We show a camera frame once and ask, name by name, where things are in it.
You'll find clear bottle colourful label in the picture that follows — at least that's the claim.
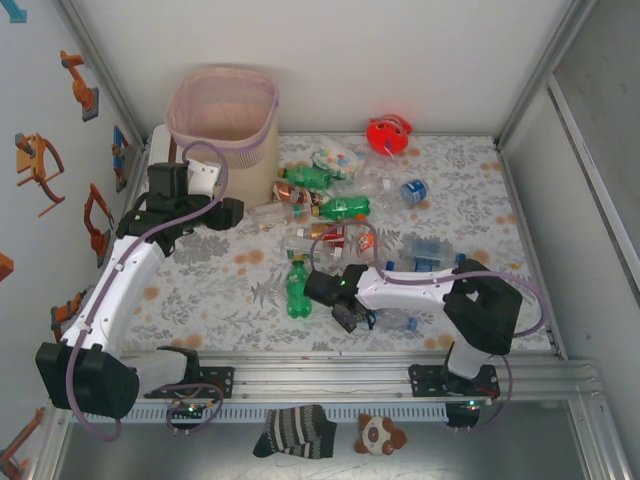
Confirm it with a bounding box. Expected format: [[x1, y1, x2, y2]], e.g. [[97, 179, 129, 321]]
[[372, 307, 419, 331]]

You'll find green plastic soda bottle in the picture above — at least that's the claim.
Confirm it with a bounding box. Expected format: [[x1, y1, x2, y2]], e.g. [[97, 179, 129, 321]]
[[309, 195, 372, 223], [285, 253, 315, 320], [276, 164, 337, 191]]

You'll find clear bottle green label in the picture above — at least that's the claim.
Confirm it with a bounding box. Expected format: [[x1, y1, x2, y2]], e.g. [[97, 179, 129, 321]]
[[279, 234, 344, 264]]

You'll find red label plastic bottle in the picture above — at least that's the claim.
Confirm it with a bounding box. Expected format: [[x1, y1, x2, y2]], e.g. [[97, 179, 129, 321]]
[[295, 222, 349, 250]]

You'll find orange label plastic bottle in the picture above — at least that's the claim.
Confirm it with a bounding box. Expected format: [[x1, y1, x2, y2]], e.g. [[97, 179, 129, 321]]
[[354, 213, 390, 266]]

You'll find square clear bottle blue label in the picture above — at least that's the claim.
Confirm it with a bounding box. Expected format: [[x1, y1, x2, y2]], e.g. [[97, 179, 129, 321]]
[[399, 237, 469, 271]]

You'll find brown plastic drink bottle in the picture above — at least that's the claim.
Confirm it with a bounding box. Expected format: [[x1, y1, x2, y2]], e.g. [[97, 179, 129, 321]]
[[271, 179, 324, 207]]

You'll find beige mesh waste bin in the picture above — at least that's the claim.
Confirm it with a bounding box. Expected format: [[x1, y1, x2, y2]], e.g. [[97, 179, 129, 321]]
[[164, 67, 280, 209]]

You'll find blue label white cap bottle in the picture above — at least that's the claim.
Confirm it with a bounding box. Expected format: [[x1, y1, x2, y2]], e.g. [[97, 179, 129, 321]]
[[380, 177, 432, 207]]

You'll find white plastic box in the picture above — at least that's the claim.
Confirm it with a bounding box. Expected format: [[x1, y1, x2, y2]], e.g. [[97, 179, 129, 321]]
[[149, 124, 176, 166]]

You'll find floral patterned tablecloth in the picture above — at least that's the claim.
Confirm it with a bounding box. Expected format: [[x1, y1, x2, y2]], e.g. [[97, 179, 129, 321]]
[[97, 132, 551, 354]]

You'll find brown white plush toy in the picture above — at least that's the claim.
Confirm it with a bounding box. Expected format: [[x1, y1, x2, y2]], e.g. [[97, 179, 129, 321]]
[[355, 412, 409, 458]]

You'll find black white striped sock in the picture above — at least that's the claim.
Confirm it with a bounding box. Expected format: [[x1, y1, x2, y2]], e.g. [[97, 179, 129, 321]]
[[252, 403, 339, 460]]

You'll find clear bag of colourful caps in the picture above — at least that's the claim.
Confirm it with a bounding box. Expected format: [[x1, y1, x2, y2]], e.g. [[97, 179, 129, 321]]
[[309, 135, 369, 182]]

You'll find small circuit board green LED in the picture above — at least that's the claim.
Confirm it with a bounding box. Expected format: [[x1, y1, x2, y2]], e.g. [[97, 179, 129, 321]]
[[166, 398, 214, 420], [447, 398, 496, 417]]

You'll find red round plastic toy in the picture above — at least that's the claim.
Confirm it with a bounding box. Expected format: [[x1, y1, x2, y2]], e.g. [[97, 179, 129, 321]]
[[366, 114, 414, 156]]

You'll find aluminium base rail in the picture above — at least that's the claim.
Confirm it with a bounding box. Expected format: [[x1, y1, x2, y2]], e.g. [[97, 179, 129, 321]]
[[48, 349, 601, 401]]

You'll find blue orange wall sticker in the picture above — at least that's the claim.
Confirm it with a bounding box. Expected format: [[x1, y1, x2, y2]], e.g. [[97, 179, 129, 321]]
[[110, 124, 132, 194]]

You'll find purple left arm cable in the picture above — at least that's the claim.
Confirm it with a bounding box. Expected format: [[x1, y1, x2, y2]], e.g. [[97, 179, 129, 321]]
[[67, 140, 230, 442]]

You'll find white slotted cable duct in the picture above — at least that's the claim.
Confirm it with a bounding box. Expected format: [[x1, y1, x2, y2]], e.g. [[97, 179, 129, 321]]
[[127, 403, 449, 423]]

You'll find orange gripper wall sticker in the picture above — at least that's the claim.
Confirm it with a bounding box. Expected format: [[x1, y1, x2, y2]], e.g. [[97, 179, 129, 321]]
[[13, 132, 67, 217]]

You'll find aluminium frame post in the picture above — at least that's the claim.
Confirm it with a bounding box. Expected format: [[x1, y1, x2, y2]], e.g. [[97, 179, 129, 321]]
[[493, 0, 600, 151], [58, 0, 151, 151]]

